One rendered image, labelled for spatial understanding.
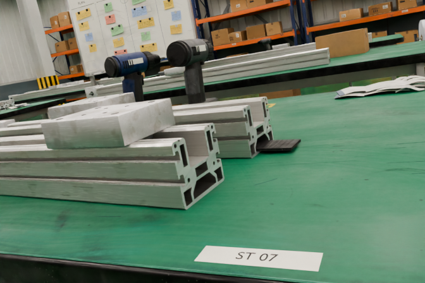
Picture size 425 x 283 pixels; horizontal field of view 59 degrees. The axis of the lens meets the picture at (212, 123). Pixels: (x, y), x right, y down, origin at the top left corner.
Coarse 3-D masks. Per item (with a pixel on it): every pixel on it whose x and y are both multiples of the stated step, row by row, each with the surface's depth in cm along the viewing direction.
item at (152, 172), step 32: (192, 128) 51; (0, 160) 66; (32, 160) 61; (64, 160) 57; (96, 160) 53; (128, 160) 50; (160, 160) 47; (192, 160) 50; (0, 192) 67; (32, 192) 62; (64, 192) 57; (96, 192) 53; (128, 192) 50; (160, 192) 47; (192, 192) 47
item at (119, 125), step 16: (80, 112) 59; (96, 112) 55; (112, 112) 51; (128, 112) 48; (144, 112) 51; (160, 112) 54; (48, 128) 54; (64, 128) 53; (80, 128) 51; (96, 128) 49; (112, 128) 48; (128, 128) 48; (144, 128) 51; (160, 128) 53; (48, 144) 55; (64, 144) 53; (80, 144) 52; (96, 144) 50; (112, 144) 48; (128, 144) 48
